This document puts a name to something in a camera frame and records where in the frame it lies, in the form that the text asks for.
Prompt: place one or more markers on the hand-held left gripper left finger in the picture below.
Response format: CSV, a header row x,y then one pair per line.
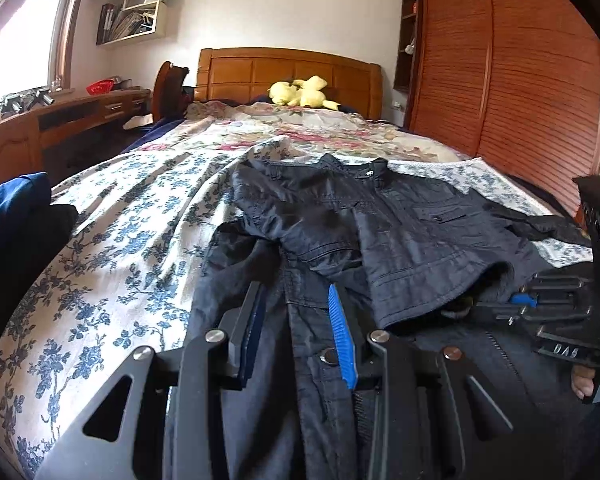
x,y
252,320

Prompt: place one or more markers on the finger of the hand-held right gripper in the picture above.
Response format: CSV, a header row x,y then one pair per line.
x,y
510,316
524,300

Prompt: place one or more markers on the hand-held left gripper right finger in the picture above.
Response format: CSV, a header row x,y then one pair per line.
x,y
341,335

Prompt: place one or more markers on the dark navy jacket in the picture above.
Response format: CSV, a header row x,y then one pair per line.
x,y
405,240

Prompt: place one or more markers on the person's right hand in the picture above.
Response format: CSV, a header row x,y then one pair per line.
x,y
586,382

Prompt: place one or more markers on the white blue floral bed sheet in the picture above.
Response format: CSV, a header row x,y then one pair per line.
x,y
130,240

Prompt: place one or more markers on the pink floral quilt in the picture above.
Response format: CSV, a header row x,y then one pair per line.
x,y
300,127

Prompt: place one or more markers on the wooden wardrobe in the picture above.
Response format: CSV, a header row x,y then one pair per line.
x,y
525,75

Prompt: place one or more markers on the dark blue bed sheet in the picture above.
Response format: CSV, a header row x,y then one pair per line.
x,y
150,135

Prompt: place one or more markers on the white paper sheet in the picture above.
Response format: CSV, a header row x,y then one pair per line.
x,y
139,122

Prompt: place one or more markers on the yellow plush toy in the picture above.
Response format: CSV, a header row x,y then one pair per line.
x,y
305,92

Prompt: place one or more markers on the folded black cloth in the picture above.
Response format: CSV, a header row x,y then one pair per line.
x,y
25,260

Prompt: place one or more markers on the wooden chair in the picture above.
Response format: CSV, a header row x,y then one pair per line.
x,y
169,92

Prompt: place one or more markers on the wooden headboard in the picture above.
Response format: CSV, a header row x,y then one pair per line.
x,y
285,70

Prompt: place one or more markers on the folded blue cloth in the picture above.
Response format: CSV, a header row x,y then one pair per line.
x,y
10,205

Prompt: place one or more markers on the red bowl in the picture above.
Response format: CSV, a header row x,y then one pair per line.
x,y
100,87

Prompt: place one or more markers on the open wooden shelf niche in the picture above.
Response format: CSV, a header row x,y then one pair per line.
x,y
407,40

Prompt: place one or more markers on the wooden desk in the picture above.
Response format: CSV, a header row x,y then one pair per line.
x,y
25,145

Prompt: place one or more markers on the row of books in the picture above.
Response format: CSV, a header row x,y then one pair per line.
x,y
125,24

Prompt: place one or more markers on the window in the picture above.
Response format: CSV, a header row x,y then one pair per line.
x,y
15,25

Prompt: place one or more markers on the white wall shelf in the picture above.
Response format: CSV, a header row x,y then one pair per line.
x,y
152,22

